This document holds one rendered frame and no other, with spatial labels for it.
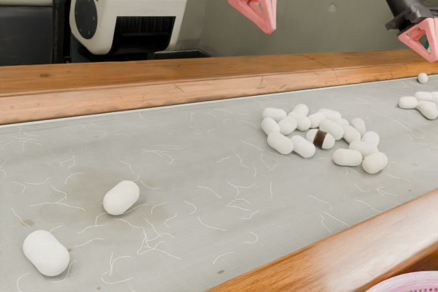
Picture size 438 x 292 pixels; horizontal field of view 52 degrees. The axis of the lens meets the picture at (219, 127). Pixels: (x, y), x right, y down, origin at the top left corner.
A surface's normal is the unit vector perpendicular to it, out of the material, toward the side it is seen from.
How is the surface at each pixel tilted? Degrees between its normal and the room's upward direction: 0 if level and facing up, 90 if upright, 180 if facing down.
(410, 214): 0
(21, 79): 0
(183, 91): 45
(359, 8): 90
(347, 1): 90
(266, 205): 0
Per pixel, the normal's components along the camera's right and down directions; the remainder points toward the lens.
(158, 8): 0.64, 0.54
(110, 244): 0.18, -0.89
